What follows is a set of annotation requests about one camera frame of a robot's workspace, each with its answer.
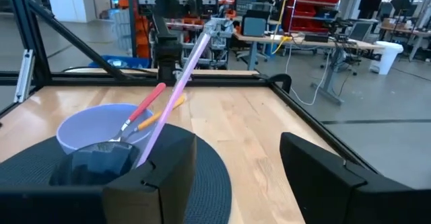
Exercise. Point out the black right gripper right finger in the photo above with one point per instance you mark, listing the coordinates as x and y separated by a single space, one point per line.
323 183

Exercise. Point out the blue plastic bin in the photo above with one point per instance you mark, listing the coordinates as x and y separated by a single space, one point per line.
118 62

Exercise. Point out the black corner clamp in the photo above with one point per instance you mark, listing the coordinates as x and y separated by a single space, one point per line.
283 79

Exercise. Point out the lavender plastic bowl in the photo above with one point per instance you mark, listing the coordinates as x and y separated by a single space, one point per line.
87 123

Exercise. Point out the white trash bin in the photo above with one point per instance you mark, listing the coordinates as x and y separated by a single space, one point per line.
385 59

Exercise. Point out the parts cabinet with bins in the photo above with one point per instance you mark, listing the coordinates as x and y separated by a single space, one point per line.
143 39

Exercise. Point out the silver frame bracket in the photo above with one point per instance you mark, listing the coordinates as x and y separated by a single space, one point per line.
24 76

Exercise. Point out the grey box device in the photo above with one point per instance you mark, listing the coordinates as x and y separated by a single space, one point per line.
254 25

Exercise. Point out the dark round woven placemat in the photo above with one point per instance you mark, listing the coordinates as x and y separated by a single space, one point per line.
208 183

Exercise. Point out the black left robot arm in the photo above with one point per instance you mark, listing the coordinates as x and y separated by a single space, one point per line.
166 49

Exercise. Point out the black aluminium table frame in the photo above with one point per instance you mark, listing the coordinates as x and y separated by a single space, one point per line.
219 81

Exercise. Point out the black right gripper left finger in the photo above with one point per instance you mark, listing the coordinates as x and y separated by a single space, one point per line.
161 183

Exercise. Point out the black box on desk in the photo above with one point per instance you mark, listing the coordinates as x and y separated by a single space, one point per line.
316 38

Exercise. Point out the dark translucent faceted tumbler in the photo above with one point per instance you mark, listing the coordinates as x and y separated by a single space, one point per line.
94 165

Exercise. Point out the red bin shelf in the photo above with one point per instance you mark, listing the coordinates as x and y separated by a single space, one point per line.
303 12

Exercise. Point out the wooden office desk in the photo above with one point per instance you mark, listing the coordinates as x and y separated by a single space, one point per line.
259 38

